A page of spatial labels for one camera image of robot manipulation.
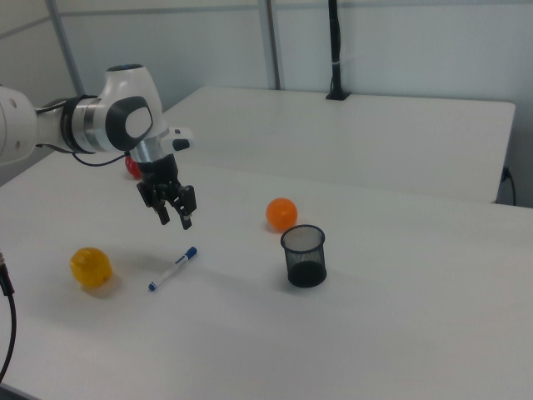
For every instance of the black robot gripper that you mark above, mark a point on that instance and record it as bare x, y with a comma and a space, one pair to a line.
160, 175

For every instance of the blue and white marker pen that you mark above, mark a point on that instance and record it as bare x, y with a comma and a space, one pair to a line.
172, 268

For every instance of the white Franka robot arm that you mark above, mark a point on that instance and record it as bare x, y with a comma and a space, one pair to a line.
121, 112

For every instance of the black mesh pen cup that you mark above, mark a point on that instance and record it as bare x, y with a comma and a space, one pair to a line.
306, 266

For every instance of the red toy apple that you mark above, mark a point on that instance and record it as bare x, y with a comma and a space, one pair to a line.
132, 167

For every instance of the yellow toy bell pepper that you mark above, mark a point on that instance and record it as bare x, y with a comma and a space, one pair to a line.
89, 266

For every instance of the orange toy fruit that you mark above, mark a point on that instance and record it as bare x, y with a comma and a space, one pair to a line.
281, 213

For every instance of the white adjacent table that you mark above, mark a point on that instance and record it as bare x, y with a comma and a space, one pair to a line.
333, 137

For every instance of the black camera pole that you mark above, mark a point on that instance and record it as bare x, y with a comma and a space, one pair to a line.
335, 50

